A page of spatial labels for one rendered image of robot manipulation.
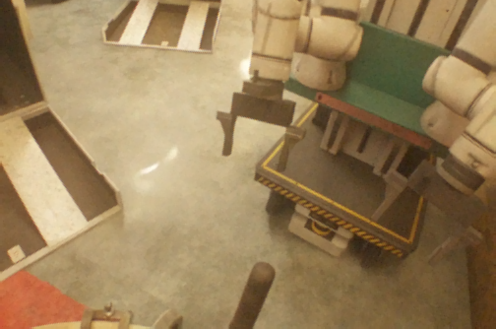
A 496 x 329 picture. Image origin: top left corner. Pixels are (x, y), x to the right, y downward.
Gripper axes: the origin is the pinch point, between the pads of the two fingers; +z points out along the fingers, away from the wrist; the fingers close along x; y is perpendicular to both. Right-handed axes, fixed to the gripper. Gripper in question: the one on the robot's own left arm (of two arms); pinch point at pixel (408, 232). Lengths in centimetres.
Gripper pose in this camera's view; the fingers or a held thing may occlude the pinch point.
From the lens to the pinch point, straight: 71.2
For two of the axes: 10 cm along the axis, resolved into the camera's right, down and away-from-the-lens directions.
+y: -5.2, 1.3, -8.4
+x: 7.3, 5.9, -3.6
